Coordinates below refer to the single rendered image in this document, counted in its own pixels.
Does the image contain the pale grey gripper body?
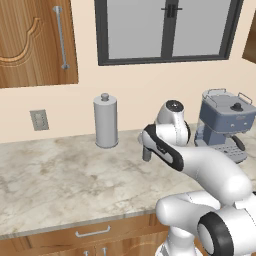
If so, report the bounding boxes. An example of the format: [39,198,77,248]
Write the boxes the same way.
[138,129,155,163]

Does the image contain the wooden drawer front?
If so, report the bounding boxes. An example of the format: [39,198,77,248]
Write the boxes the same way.
[25,213,168,250]

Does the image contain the blue grey coffee machine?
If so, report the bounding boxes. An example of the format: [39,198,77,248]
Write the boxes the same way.
[194,87,256,164]

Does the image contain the wooden base cupboard door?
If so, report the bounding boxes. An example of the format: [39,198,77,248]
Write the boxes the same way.
[36,245,98,256]
[95,231,171,256]

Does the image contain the dark framed window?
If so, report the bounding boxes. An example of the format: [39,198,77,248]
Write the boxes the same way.
[94,0,245,67]

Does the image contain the silver drawer handle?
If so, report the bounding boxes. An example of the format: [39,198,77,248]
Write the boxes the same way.
[74,225,112,239]

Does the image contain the grey wall outlet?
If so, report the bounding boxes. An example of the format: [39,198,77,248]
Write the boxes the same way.
[29,109,50,132]

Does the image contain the long silver cupboard handle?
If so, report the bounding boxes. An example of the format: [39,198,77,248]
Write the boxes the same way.
[52,5,71,71]

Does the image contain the dark wooden wall cupboard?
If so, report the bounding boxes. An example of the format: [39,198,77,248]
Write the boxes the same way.
[241,9,256,65]

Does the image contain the wooden wall cupboard door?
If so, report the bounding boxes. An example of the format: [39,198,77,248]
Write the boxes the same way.
[0,0,80,90]

